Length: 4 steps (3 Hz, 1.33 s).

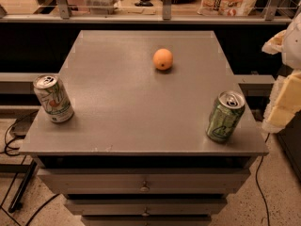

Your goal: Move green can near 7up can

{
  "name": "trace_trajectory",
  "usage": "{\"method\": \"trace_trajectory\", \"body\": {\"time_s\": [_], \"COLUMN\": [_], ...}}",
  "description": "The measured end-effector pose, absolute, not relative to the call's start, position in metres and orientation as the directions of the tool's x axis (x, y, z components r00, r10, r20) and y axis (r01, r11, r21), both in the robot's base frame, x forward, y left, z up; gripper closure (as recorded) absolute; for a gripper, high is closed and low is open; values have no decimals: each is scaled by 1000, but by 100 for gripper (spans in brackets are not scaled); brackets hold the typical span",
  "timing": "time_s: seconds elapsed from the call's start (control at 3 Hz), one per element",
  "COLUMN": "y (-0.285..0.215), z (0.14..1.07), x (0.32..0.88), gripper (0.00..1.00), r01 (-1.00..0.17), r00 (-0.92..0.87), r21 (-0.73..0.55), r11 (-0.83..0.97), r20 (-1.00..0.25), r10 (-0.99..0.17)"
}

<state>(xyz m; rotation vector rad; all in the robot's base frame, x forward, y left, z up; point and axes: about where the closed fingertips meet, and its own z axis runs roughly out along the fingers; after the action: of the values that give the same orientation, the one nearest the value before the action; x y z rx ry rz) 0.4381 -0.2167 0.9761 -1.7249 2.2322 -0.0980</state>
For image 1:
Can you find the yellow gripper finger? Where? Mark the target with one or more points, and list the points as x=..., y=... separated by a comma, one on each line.
x=274, y=45
x=284, y=102

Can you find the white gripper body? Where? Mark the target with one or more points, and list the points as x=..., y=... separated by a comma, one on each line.
x=293, y=44

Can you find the green soda can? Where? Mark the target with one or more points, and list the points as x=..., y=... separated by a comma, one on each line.
x=229, y=107

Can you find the white 7up can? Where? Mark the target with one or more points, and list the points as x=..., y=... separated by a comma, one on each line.
x=53, y=97

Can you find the orange fruit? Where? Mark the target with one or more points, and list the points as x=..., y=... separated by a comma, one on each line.
x=162, y=59

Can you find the grey drawer cabinet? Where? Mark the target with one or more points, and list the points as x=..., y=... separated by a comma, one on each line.
x=133, y=123

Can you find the top drawer knob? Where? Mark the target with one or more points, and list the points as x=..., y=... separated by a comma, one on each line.
x=145, y=187

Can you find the drawer knob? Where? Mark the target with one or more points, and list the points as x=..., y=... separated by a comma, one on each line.
x=145, y=212
x=145, y=187

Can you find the metal shelf rail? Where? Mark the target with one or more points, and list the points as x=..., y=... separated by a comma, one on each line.
x=139, y=12

